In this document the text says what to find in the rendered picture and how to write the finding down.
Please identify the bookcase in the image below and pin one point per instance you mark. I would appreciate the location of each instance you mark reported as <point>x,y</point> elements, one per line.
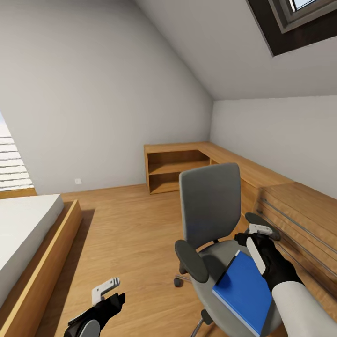
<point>163,165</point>
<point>205,150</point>
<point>253,177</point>

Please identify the bed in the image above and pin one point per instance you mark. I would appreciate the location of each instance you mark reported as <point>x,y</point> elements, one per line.
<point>36,234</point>

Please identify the swivel chair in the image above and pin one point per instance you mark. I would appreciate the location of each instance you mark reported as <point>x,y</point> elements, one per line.
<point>211,204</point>

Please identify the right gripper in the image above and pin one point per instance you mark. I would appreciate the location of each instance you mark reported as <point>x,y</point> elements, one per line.
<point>242,238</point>

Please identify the folder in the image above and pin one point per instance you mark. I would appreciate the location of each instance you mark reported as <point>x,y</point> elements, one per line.
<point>243,290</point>

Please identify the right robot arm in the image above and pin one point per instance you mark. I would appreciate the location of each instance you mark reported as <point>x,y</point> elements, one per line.
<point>301,313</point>

